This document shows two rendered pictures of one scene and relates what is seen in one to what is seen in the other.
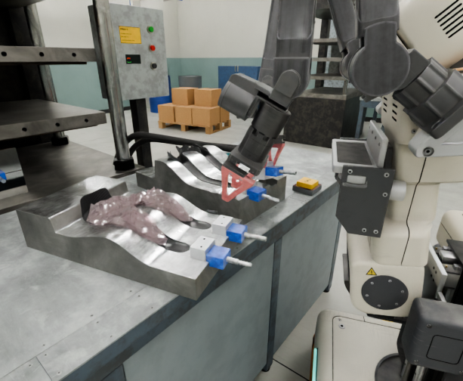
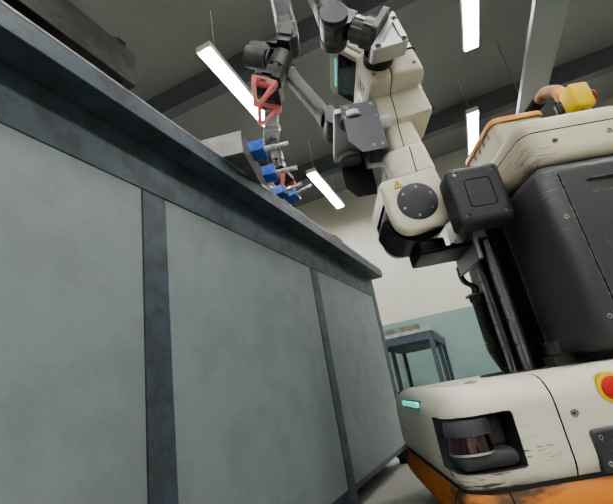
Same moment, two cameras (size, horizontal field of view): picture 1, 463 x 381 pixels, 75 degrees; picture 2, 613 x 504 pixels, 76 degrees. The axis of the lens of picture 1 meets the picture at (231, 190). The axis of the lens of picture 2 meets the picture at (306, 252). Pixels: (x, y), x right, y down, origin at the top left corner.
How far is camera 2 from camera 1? 0.98 m
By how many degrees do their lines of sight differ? 46
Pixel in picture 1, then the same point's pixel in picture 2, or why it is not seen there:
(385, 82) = (338, 15)
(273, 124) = (282, 55)
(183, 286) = (228, 144)
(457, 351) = (488, 188)
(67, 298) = not seen: hidden behind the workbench
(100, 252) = not seen: hidden behind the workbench
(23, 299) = not seen: hidden behind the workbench
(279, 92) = (282, 35)
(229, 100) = (250, 50)
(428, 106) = (365, 23)
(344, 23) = (317, 104)
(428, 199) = (410, 131)
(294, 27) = (284, 13)
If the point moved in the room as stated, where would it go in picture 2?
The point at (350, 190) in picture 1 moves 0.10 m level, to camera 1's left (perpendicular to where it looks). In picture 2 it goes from (351, 120) to (316, 119)
